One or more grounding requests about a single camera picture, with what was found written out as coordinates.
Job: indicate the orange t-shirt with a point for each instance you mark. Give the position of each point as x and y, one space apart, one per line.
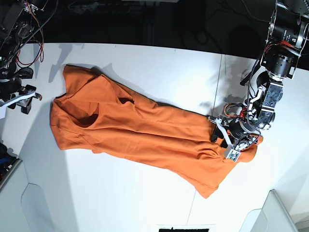
104 116

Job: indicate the wrist camera image-left arm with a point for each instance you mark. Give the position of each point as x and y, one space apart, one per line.
2 112

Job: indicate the clear panel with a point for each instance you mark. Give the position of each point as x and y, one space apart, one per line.
36 210
272 217

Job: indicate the clear panel bottom left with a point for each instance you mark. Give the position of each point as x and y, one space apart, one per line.
36 210

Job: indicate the wrist camera image-right arm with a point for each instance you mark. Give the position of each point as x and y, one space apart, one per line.
232 153

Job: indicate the clear panel bottom right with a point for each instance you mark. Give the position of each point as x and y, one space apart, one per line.
272 217

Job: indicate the gripper body image-left arm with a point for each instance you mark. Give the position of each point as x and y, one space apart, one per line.
26 92

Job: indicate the white tray bottom centre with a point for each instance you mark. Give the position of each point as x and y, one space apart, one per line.
187 228

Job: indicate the gripper body image-right arm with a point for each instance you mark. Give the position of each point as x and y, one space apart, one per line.
243 123

